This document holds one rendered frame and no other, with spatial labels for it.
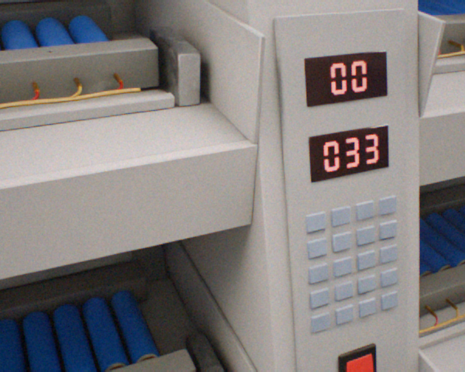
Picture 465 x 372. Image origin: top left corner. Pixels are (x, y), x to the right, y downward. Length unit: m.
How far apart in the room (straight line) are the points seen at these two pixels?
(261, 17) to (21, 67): 0.12
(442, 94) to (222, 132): 0.14
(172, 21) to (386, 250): 0.18
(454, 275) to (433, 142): 0.17
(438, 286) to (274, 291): 0.20
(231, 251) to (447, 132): 0.14
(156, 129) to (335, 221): 0.10
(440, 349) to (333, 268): 0.17
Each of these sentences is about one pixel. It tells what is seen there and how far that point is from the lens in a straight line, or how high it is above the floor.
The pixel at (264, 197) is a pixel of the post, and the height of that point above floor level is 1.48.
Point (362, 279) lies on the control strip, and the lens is 0.30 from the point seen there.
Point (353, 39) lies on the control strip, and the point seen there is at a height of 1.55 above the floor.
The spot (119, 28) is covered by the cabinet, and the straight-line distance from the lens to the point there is 0.44.
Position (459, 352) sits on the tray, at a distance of 0.44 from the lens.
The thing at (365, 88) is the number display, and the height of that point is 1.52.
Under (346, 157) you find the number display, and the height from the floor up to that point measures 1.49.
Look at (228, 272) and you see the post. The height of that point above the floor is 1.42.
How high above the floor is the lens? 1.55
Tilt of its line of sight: 15 degrees down
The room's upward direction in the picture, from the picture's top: 5 degrees counter-clockwise
